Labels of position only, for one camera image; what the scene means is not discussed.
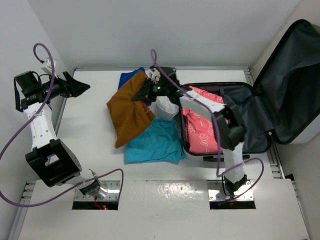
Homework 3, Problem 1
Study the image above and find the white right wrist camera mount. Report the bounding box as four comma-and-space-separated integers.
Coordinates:
147, 68, 161, 84

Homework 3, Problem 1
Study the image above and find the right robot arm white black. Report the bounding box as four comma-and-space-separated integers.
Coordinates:
131, 75, 247, 196

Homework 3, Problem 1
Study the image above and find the royal blue cloth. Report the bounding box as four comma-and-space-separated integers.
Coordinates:
117, 67, 145, 90

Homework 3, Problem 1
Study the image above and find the open grey lined suitcase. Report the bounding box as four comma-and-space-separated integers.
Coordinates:
194, 19, 320, 157

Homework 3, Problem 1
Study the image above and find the white drawstring bag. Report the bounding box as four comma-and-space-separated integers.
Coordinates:
155, 96, 179, 121

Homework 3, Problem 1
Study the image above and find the metal base plate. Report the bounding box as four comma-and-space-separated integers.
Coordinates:
207, 180, 255, 202
74, 180, 121, 202

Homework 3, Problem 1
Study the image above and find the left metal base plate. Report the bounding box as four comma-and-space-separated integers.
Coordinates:
74, 180, 121, 202

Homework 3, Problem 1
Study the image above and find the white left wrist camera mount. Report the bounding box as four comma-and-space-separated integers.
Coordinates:
41, 57, 57, 75

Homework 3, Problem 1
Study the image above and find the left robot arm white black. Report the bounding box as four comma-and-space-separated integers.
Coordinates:
13, 71, 103, 199

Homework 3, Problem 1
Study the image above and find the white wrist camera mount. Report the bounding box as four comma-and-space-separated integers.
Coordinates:
147, 68, 161, 84
41, 57, 57, 75

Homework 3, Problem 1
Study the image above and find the light blue t-shirt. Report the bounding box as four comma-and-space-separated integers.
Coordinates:
124, 119, 186, 165

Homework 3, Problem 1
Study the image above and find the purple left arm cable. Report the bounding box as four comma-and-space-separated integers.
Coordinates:
0, 42, 125, 208

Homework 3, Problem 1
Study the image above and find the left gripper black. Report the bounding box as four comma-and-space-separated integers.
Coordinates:
38, 72, 90, 100

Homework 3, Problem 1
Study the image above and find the black folded pouch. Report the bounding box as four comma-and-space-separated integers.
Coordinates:
160, 66, 177, 81

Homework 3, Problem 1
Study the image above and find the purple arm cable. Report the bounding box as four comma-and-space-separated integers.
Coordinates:
149, 48, 265, 203
0, 42, 125, 208

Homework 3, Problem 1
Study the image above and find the mustard brown cloth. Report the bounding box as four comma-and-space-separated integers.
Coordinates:
106, 70, 156, 148

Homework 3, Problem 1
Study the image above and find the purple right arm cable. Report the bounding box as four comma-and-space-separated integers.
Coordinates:
149, 48, 265, 203

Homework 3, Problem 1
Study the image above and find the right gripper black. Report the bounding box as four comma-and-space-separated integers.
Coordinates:
133, 76, 171, 102

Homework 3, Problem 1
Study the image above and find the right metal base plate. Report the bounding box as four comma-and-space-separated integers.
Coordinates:
207, 180, 255, 202

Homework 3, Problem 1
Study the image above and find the pink patterned garment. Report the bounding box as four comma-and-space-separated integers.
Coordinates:
181, 85, 226, 155

